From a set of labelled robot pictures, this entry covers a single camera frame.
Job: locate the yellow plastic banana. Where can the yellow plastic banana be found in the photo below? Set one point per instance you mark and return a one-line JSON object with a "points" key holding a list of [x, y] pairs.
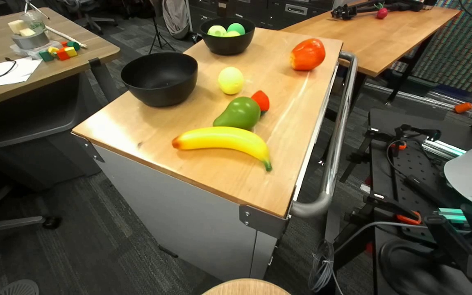
{"points": [[224, 137]]}

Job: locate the green plastic pear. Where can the green plastic pear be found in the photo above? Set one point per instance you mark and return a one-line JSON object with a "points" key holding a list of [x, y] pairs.
{"points": [[241, 111]]}

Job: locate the small red strawberry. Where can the small red strawberry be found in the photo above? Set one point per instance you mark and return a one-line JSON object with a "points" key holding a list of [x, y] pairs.
{"points": [[262, 100]]}

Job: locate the black bowl near left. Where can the black bowl near left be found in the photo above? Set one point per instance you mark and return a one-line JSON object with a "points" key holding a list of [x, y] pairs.
{"points": [[162, 78]]}

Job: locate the black bowl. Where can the black bowl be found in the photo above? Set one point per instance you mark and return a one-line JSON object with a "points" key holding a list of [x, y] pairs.
{"points": [[231, 42], [162, 78]]}

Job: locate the black bowl far right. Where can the black bowl far right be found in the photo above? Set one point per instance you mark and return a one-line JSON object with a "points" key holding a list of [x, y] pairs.
{"points": [[231, 42]]}

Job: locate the white cart cabinet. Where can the white cart cabinet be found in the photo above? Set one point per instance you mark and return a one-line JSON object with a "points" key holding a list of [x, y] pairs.
{"points": [[191, 223]]}

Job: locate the orange red bell pepper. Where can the orange red bell pepper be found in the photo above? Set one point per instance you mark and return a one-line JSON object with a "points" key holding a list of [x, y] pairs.
{"points": [[306, 54]]}

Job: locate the green lime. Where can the green lime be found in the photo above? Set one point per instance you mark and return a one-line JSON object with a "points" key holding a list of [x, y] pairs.
{"points": [[236, 27]]}

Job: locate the light green apple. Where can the light green apple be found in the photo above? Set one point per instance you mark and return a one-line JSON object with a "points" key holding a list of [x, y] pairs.
{"points": [[216, 29]]}

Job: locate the round wooden stool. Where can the round wooden stool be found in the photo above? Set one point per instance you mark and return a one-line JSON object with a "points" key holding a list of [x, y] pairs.
{"points": [[245, 286]]}

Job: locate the black tool on back table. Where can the black tool on back table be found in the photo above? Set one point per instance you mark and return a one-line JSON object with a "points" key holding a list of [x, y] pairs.
{"points": [[380, 8]]}

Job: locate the wooden back table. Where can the wooden back table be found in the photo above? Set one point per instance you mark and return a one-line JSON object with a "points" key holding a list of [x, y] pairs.
{"points": [[378, 42]]}

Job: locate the colourful toy blocks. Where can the colourful toy blocks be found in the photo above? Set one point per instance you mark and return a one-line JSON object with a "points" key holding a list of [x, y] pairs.
{"points": [[59, 50]]}

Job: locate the clear plastic container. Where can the clear plastic container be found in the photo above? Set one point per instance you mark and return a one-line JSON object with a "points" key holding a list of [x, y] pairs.
{"points": [[29, 29]]}

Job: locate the white paper sheet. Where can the white paper sheet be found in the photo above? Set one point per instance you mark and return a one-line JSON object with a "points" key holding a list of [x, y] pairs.
{"points": [[16, 70]]}

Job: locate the black office chair base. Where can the black office chair base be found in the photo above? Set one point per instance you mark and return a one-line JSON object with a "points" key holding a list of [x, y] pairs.
{"points": [[11, 214]]}

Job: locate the wooden side desk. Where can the wooden side desk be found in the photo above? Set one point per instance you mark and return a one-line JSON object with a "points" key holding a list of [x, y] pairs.
{"points": [[39, 103]]}

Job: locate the chrome cart handle bar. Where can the chrome cart handle bar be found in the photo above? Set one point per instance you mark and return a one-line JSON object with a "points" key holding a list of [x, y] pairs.
{"points": [[331, 164]]}

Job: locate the orange clamp handle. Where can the orange clamp handle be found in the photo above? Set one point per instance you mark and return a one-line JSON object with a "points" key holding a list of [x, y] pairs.
{"points": [[462, 108]]}

